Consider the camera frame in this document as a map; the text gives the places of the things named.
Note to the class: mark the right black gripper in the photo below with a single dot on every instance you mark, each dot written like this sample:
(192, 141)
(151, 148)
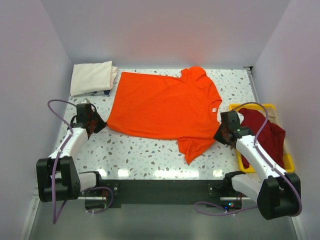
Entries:
(217, 137)

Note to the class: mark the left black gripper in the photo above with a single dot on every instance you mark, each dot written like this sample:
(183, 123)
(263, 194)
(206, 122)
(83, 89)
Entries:
(101, 125)

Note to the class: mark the orange t shirt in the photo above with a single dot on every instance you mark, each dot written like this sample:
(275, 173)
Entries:
(162, 107)

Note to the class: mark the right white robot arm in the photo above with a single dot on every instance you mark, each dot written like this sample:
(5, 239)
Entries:
(276, 193)

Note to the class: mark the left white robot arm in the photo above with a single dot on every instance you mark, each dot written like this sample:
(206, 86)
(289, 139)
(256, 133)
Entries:
(57, 174)

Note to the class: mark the folded white blue-print shirt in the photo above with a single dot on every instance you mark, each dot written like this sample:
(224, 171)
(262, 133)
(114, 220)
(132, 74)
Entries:
(98, 93)

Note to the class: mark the folded cream t shirt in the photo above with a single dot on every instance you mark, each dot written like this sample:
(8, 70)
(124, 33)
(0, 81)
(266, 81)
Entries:
(92, 78)

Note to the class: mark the dark red t shirt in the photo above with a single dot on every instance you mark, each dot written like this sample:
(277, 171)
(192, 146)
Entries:
(271, 137)

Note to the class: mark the beige t shirt in bin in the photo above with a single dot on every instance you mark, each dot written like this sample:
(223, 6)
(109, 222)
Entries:
(273, 116)

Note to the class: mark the yellow plastic bin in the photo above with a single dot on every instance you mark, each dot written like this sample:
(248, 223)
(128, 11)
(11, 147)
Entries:
(287, 159)

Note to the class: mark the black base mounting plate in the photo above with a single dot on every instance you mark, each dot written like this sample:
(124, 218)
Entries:
(162, 192)

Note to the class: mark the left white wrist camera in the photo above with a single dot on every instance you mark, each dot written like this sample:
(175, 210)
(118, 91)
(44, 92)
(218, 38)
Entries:
(85, 101)

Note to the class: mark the aluminium frame rail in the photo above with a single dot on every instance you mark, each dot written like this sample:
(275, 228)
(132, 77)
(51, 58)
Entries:
(251, 80)

